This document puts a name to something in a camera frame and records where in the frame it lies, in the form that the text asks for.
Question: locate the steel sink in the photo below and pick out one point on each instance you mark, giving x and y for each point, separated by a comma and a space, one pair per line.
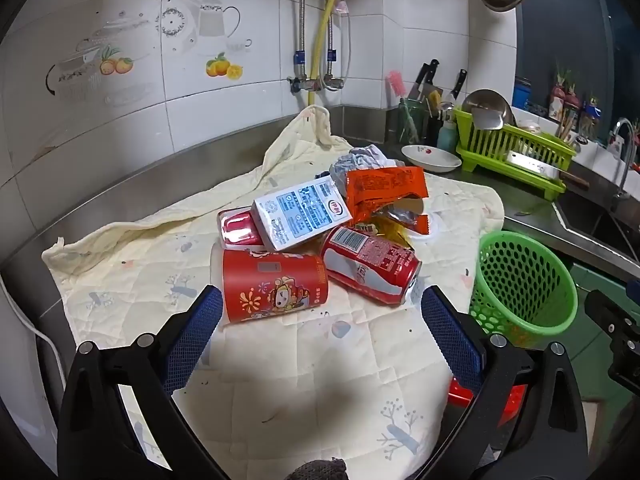
595, 220

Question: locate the grey knit cloth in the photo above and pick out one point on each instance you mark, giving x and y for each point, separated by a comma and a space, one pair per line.
320, 471

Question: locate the white milk carton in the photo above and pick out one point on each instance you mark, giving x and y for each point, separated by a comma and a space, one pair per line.
300, 212

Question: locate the chrome faucet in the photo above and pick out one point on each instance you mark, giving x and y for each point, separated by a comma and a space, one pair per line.
625, 160

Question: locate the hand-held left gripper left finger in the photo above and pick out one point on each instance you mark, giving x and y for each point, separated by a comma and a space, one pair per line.
195, 330

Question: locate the steel bowl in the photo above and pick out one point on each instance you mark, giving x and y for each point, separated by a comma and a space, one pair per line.
487, 102

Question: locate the steel cleaver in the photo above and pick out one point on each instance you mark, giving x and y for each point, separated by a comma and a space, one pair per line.
530, 165

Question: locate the pink brush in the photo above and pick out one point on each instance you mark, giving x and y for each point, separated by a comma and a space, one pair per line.
395, 84

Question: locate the orange snack wrapper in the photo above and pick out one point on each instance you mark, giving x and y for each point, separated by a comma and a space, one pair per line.
385, 182

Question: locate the clear plastic lid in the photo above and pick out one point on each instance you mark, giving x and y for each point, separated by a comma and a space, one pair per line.
432, 227

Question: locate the yellow plastic wrapper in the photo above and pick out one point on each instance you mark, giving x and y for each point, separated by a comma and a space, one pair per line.
392, 232

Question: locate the green plastic dish rack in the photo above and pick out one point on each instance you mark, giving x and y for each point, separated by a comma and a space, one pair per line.
525, 155

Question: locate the white ceramic bowl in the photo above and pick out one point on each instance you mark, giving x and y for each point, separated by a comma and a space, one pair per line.
430, 160

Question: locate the green perforated plastic basket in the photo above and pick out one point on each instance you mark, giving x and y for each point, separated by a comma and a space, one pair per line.
545, 280

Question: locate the cream quilted printed cloth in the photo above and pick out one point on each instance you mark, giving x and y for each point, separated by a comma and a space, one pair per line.
300, 385

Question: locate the red cartoon paper cup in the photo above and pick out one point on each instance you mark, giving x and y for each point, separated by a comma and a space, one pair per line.
270, 285

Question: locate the crumpled silver foil wrapper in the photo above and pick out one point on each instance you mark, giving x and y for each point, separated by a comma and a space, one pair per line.
357, 160

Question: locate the red cola can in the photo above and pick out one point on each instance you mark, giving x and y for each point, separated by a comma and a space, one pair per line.
370, 265

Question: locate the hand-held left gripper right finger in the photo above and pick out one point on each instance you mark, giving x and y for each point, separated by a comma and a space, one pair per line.
450, 335

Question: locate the teal plastic bottle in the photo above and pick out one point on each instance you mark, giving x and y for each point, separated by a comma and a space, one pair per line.
447, 137

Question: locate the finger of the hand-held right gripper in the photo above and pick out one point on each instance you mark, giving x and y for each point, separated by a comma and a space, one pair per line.
625, 375
607, 310

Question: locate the green utensil holder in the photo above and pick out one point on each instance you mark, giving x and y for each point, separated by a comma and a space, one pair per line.
412, 122

